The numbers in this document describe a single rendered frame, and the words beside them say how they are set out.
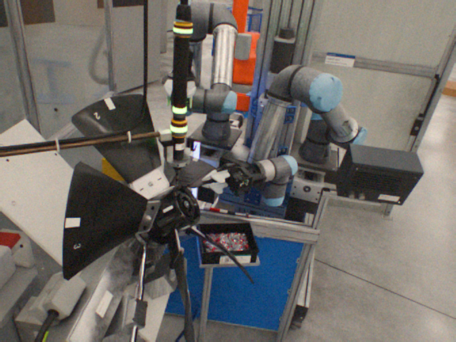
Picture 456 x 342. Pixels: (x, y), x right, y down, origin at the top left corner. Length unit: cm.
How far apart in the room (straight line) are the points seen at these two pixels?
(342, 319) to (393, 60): 180
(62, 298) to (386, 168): 109
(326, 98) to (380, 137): 186
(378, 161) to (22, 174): 113
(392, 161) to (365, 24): 150
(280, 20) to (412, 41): 135
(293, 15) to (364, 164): 75
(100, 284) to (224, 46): 89
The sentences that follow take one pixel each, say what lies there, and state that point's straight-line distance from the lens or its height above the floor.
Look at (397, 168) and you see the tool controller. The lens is 138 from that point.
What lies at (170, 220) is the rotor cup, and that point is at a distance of 92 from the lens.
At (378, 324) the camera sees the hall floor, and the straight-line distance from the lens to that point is 251.
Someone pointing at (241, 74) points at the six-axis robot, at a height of 52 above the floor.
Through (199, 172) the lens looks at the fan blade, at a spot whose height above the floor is 118.
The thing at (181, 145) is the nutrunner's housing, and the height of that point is 135.
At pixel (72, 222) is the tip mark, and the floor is 134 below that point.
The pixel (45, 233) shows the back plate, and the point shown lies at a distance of 98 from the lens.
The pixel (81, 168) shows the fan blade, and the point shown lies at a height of 142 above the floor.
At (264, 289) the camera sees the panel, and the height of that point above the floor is 43.
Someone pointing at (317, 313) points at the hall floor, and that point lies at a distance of 239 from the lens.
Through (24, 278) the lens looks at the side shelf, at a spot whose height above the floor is 86.
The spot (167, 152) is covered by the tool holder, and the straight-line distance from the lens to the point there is 95.
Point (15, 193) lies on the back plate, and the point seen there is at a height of 126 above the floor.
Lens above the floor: 179
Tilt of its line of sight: 31 degrees down
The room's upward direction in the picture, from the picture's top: 7 degrees clockwise
